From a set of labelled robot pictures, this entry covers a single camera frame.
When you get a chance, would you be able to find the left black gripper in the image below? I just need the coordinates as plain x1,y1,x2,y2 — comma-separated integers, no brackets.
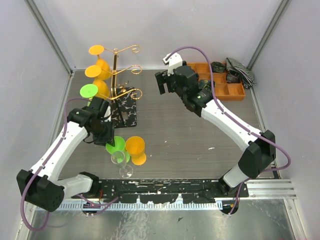
91,118,116,147

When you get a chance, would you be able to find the green goblet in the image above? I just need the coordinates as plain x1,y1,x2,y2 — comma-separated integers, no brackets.
105,136,131,163
79,84,98,100

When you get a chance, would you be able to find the clear wine glass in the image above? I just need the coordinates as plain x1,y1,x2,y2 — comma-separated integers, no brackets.
111,151,133,179

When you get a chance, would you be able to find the orange goblet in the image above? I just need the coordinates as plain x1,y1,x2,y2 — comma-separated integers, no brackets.
88,45,112,81
125,136,147,166
84,65,111,99

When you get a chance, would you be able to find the gold wine glass rack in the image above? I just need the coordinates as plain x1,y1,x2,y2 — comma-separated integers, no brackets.
104,44,143,129

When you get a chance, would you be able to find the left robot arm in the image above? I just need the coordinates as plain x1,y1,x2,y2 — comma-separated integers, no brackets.
16,96,115,213

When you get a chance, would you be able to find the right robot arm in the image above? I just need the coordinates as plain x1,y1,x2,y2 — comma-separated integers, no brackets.
155,65,276,197

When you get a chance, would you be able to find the dark floral cloth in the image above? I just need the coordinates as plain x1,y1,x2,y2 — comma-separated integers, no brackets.
198,79,216,93
210,61,226,73

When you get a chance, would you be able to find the dark floral cloth rear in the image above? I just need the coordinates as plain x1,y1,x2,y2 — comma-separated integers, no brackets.
210,61,226,73

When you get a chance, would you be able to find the orange compartment tray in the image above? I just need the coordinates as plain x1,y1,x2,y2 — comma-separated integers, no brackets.
187,62,246,101

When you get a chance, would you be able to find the dark patterned cloth right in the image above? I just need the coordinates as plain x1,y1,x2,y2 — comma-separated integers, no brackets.
226,72,241,84

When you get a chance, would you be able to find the striped cloth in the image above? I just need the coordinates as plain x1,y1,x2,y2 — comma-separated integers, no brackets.
226,57,256,89

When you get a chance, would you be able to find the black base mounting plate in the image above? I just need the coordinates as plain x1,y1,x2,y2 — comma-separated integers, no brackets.
83,178,238,204

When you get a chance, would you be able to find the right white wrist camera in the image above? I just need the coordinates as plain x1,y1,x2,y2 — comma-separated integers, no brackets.
162,53,183,76

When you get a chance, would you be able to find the grey cable duct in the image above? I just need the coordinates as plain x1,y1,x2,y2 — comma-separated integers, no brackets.
57,200,223,212

